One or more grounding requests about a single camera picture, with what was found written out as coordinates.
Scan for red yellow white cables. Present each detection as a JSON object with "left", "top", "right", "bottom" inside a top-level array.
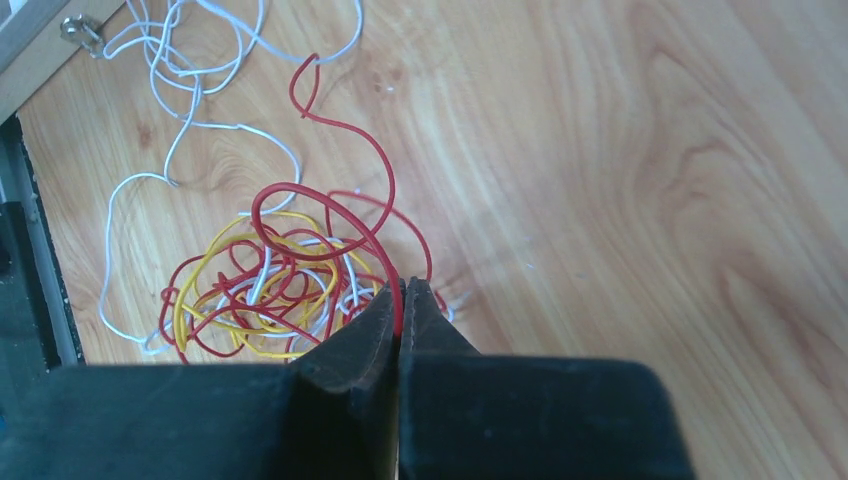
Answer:
[{"left": 158, "top": 211, "right": 458, "bottom": 366}]

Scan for white cable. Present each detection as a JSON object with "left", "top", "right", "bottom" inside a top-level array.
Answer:
[{"left": 99, "top": 0, "right": 366, "bottom": 356}]

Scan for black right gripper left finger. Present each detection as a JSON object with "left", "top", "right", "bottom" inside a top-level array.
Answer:
[{"left": 1, "top": 290, "right": 398, "bottom": 479}]

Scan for red cable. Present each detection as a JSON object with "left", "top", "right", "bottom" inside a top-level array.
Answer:
[{"left": 251, "top": 52, "right": 435, "bottom": 336}]

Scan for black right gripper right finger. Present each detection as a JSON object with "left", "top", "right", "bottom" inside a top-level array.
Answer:
[{"left": 399, "top": 278, "right": 696, "bottom": 479}]

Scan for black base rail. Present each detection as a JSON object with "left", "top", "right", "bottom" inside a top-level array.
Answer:
[{"left": 0, "top": 115, "right": 86, "bottom": 425}]

